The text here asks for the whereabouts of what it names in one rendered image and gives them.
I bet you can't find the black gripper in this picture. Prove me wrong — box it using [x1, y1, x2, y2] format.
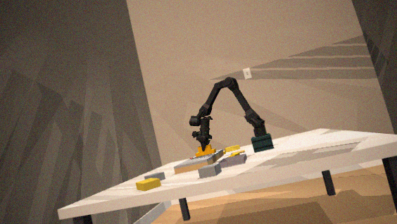
[196, 127, 212, 151]

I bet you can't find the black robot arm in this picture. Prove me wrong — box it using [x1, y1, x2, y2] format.
[189, 77, 267, 137]

